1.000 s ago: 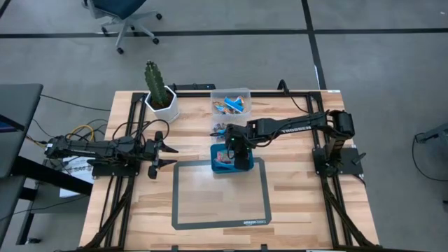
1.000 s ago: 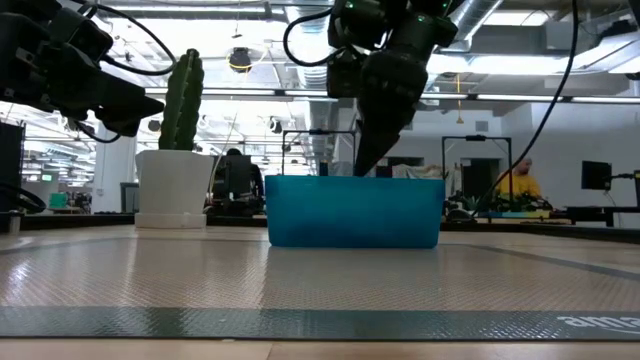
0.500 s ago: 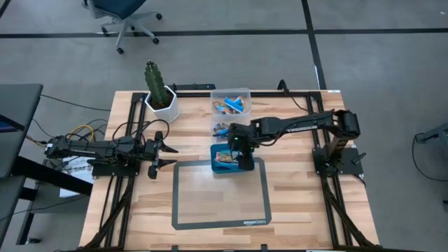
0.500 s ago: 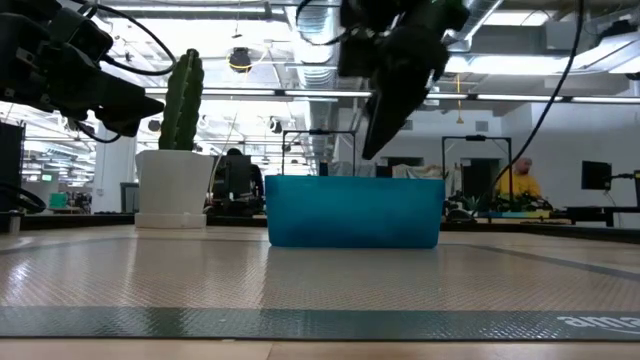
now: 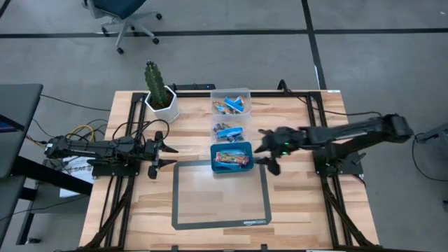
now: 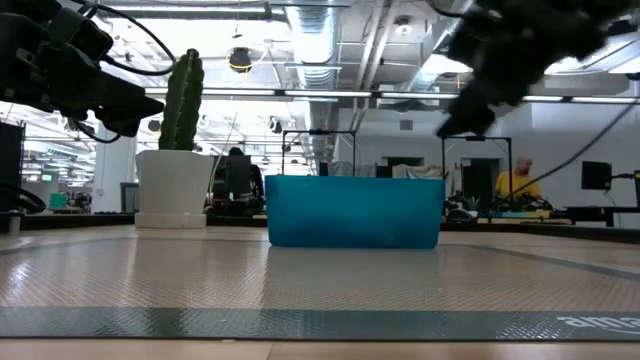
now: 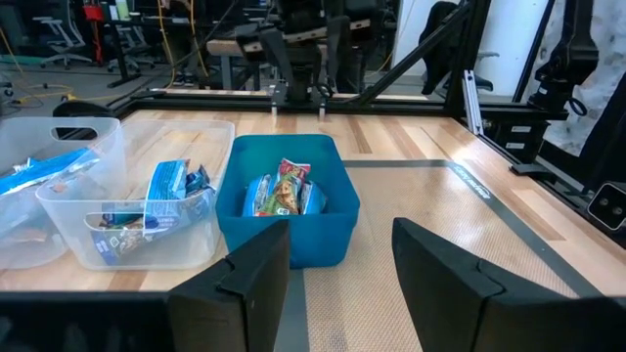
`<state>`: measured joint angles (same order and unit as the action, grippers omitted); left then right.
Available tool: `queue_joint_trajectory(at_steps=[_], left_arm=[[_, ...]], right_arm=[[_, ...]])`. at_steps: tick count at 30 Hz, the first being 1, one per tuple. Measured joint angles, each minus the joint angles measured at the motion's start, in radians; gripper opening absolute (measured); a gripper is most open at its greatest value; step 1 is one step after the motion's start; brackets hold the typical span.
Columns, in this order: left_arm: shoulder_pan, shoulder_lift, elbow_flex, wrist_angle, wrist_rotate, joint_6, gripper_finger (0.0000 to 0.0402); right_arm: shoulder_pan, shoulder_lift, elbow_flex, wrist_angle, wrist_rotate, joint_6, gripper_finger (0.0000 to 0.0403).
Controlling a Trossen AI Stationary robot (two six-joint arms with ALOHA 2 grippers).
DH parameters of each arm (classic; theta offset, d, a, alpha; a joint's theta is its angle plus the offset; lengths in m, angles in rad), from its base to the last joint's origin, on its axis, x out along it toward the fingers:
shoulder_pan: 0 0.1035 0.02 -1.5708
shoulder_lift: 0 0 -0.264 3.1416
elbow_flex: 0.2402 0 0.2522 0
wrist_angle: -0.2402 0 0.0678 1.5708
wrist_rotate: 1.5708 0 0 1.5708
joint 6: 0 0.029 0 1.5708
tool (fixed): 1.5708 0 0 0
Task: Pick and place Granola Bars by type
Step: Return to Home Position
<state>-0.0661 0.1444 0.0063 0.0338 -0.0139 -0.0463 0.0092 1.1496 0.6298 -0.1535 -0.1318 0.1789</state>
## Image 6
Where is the green cactus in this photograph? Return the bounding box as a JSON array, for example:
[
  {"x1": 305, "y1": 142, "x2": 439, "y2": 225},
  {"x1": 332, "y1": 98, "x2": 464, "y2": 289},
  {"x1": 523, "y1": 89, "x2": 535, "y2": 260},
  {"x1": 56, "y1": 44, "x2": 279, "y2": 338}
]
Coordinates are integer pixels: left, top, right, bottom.
[{"x1": 157, "y1": 47, "x2": 206, "y2": 152}]

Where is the white plant pot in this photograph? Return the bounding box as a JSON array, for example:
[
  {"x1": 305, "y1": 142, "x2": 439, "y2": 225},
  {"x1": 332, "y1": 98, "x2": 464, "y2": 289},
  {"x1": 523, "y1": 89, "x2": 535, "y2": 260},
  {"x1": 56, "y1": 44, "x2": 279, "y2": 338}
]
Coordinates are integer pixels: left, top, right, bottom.
[{"x1": 133, "y1": 148, "x2": 216, "y2": 217}]

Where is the black ceiling cable reel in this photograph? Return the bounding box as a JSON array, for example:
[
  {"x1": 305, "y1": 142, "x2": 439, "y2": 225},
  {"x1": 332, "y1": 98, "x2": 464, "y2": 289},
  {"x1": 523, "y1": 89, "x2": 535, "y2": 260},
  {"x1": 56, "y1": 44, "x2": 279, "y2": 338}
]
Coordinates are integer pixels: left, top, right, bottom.
[{"x1": 227, "y1": 47, "x2": 254, "y2": 74}]

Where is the clear mat with dark border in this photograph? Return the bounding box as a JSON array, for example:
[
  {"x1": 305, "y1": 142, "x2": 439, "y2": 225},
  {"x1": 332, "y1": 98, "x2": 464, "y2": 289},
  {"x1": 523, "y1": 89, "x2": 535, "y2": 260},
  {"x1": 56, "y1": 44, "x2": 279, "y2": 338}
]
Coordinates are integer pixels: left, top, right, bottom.
[{"x1": 0, "y1": 234, "x2": 640, "y2": 344}]

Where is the silver ventilation duct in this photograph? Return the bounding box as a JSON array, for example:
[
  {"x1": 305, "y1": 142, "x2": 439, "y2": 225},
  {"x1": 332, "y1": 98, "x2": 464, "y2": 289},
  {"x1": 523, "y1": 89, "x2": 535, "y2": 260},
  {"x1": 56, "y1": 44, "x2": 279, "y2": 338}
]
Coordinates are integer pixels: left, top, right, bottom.
[{"x1": 282, "y1": 0, "x2": 346, "y2": 161}]

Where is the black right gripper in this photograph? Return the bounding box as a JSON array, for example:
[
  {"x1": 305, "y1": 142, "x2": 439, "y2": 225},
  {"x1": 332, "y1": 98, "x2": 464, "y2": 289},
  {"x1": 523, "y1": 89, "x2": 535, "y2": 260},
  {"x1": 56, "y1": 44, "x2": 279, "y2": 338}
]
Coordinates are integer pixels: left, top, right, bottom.
[{"x1": 435, "y1": 0, "x2": 601, "y2": 139}]

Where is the ceiling light strip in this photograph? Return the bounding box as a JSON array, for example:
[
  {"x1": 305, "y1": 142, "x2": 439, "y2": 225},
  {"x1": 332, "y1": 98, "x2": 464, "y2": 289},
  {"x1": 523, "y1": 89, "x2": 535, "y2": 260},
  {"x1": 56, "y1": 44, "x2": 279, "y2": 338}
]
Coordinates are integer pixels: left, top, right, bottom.
[{"x1": 144, "y1": 87, "x2": 640, "y2": 105}]

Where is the black station frame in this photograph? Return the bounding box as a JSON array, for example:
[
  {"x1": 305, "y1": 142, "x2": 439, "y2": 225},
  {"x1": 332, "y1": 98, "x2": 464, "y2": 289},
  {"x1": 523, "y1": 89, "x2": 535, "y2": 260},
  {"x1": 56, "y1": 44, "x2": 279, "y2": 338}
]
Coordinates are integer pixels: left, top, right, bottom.
[
  {"x1": 441, "y1": 134, "x2": 514, "y2": 201},
  {"x1": 281, "y1": 128, "x2": 358, "y2": 177}
]

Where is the black monitor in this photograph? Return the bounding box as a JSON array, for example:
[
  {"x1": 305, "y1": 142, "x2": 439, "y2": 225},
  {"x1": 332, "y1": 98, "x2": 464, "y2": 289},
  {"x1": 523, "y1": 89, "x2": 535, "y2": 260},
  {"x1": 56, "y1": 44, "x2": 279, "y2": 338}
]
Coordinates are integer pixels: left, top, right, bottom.
[{"x1": 580, "y1": 160, "x2": 614, "y2": 192}]

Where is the person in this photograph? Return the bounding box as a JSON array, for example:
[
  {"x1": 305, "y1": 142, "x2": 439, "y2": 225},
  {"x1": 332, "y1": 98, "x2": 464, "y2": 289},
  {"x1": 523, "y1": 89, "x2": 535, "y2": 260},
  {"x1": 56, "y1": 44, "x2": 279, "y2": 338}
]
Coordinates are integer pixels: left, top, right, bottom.
[
  {"x1": 493, "y1": 155, "x2": 545, "y2": 201},
  {"x1": 212, "y1": 146, "x2": 266, "y2": 214}
]

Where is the black desk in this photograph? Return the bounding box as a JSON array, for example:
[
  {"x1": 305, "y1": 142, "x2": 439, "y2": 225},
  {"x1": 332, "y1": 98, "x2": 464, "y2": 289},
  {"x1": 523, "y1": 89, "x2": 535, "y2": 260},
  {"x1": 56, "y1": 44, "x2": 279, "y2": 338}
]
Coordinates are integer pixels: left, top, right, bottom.
[{"x1": 564, "y1": 204, "x2": 640, "y2": 229}]

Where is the teal plastic bin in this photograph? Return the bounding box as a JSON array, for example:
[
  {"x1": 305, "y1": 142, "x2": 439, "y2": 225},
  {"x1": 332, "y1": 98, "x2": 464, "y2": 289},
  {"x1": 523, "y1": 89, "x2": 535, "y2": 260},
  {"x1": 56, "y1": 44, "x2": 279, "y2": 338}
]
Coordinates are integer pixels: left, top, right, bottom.
[{"x1": 263, "y1": 173, "x2": 447, "y2": 250}]

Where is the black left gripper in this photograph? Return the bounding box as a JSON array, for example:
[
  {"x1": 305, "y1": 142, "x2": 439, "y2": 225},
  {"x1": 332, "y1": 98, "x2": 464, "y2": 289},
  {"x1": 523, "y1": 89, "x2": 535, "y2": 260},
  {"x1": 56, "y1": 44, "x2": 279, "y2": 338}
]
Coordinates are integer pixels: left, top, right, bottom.
[{"x1": 0, "y1": 0, "x2": 166, "y2": 139}]

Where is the black aluminium table frame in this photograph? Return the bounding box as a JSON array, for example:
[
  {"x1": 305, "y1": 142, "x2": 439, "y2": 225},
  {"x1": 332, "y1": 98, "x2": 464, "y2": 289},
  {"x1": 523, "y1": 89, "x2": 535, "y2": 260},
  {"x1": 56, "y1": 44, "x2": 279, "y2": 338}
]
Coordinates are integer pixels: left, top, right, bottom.
[{"x1": 0, "y1": 212, "x2": 640, "y2": 247}]

